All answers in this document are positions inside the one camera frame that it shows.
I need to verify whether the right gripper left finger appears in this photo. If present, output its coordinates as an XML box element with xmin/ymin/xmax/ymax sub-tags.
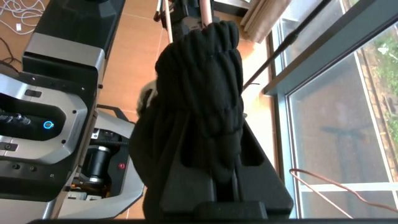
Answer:
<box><xmin>159</xmin><ymin>111</ymin><xmax>218</xmax><ymax>218</ymax></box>

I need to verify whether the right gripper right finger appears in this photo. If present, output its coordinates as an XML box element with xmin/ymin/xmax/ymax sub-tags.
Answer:
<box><xmin>233</xmin><ymin>119</ymin><xmax>295</xmax><ymax>218</ymax></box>

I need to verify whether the pink clothes hanger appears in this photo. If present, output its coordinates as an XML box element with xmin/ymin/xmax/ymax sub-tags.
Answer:
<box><xmin>162</xmin><ymin>0</ymin><xmax>215</xmax><ymax>44</ymax></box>
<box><xmin>289</xmin><ymin>167</ymin><xmax>398</xmax><ymax>218</ymax></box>

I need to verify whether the beige curtain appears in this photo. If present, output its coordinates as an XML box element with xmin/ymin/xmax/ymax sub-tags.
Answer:
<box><xmin>240</xmin><ymin>0</ymin><xmax>293</xmax><ymax>44</ymax></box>

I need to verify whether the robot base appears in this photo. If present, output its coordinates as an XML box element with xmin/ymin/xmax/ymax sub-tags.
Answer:
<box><xmin>0</xmin><ymin>0</ymin><xmax>146</xmax><ymax>220</ymax></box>

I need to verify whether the black clothes rack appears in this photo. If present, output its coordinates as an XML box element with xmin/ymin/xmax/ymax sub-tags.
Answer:
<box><xmin>242</xmin><ymin>0</ymin><xmax>332</xmax><ymax>91</ymax></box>

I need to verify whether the window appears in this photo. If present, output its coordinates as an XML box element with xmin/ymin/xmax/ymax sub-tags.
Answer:
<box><xmin>262</xmin><ymin>0</ymin><xmax>398</xmax><ymax>218</ymax></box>

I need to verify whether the white cable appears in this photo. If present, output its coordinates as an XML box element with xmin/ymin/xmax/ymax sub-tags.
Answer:
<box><xmin>0</xmin><ymin>0</ymin><xmax>47</xmax><ymax>35</ymax></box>

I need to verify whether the black garment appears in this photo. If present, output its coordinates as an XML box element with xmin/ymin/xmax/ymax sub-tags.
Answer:
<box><xmin>129</xmin><ymin>20</ymin><xmax>246</xmax><ymax>218</ymax></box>

